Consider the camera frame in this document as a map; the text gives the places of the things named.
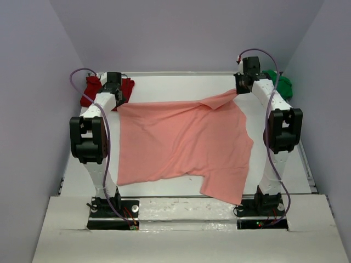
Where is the pink t shirt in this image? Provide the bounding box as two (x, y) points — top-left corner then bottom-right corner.
(117, 89), (253, 204)

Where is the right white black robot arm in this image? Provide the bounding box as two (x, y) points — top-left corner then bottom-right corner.
(234, 56), (303, 218)

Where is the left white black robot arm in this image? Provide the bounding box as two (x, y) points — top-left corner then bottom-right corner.
(69, 72), (128, 222)

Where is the red folded t shirt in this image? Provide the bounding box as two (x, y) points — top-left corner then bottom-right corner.
(80, 76), (135, 107)

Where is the green crumpled t shirt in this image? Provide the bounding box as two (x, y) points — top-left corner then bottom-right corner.
(262, 70), (293, 101)

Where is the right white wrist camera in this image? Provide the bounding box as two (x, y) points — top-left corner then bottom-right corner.
(237, 60), (244, 73)

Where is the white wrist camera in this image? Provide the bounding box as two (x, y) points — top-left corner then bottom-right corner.
(237, 60), (244, 73)
(99, 72), (107, 86)

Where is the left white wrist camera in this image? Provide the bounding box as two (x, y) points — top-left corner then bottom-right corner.
(99, 72), (107, 86)

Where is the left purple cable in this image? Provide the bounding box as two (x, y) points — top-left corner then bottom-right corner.
(69, 67), (138, 228)

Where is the purple cable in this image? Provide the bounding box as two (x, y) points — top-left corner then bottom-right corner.
(237, 48), (291, 227)
(69, 67), (138, 228)

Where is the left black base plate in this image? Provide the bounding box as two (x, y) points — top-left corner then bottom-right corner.
(86, 198), (140, 231)

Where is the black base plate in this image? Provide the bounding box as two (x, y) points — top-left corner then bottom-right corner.
(86, 198), (140, 231)
(233, 199), (288, 230)

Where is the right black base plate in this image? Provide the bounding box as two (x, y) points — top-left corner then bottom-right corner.
(233, 199), (288, 230)

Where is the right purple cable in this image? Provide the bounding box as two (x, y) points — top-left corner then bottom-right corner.
(237, 48), (291, 227)

